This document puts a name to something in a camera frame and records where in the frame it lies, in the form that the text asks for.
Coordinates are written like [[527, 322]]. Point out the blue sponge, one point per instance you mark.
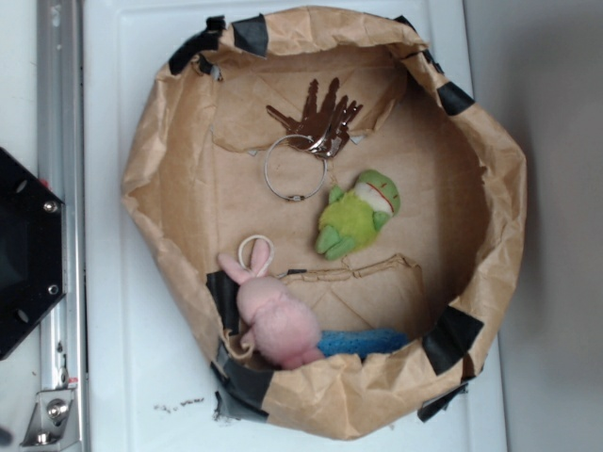
[[361, 343]]

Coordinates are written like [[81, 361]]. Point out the pink bunny plush toy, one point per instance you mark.
[[283, 329]]

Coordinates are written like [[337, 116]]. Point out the aluminium rail frame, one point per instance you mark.
[[60, 120]]

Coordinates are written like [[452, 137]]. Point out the metal corner bracket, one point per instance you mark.
[[53, 425]]

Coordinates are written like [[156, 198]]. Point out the green frog plush toy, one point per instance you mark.
[[353, 219]]

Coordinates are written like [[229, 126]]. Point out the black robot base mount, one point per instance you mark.
[[31, 252]]

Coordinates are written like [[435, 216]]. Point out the brown paper bag bin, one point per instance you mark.
[[443, 270]]

